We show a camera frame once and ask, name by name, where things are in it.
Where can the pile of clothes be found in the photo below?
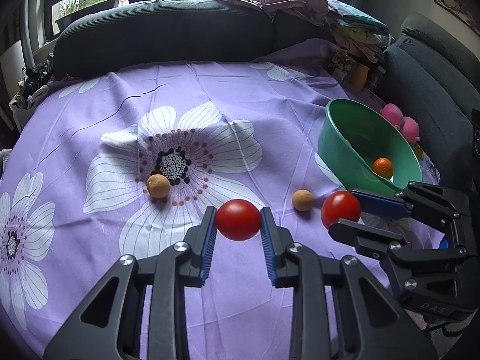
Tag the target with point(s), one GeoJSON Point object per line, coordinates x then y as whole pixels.
{"type": "Point", "coordinates": [300, 3]}

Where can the black clothes heap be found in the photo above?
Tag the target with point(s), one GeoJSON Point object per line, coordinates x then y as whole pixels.
{"type": "Point", "coordinates": [37, 71]}

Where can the dark grey armchair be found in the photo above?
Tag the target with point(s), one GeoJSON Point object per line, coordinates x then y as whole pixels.
{"type": "Point", "coordinates": [427, 82]}

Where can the pink plush toy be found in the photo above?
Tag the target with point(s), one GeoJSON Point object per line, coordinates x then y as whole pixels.
{"type": "Point", "coordinates": [403, 122]}

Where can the green plastic bowl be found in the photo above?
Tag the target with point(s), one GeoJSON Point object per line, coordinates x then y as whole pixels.
{"type": "Point", "coordinates": [360, 135]}

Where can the dark sofa backrest cushion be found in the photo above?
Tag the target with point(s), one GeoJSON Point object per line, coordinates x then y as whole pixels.
{"type": "Point", "coordinates": [161, 33]}

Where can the red tomato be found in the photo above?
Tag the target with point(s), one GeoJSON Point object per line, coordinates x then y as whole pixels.
{"type": "Point", "coordinates": [238, 220]}
{"type": "Point", "coordinates": [340, 210]}

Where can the small orange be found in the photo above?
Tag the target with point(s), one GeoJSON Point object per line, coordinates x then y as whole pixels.
{"type": "Point", "coordinates": [383, 167]}

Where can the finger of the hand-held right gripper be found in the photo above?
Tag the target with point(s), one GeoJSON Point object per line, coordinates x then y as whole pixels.
{"type": "Point", "coordinates": [378, 204]}
{"type": "Point", "coordinates": [360, 234]}

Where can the tan round longan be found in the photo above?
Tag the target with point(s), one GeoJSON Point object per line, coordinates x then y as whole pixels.
{"type": "Point", "coordinates": [157, 185]}
{"type": "Point", "coordinates": [302, 199]}

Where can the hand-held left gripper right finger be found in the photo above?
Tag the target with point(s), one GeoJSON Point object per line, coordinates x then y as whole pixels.
{"type": "Point", "coordinates": [268, 247]}

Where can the white board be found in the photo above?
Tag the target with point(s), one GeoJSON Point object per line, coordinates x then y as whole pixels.
{"type": "Point", "coordinates": [15, 60]}

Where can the yellow packet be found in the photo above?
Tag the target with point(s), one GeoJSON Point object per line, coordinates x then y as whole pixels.
{"type": "Point", "coordinates": [360, 75]}

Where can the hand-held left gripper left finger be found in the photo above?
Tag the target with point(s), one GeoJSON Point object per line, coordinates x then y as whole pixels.
{"type": "Point", "coordinates": [208, 247]}

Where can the purple floral cloth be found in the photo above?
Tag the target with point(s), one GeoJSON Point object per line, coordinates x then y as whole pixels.
{"type": "Point", "coordinates": [225, 120]}

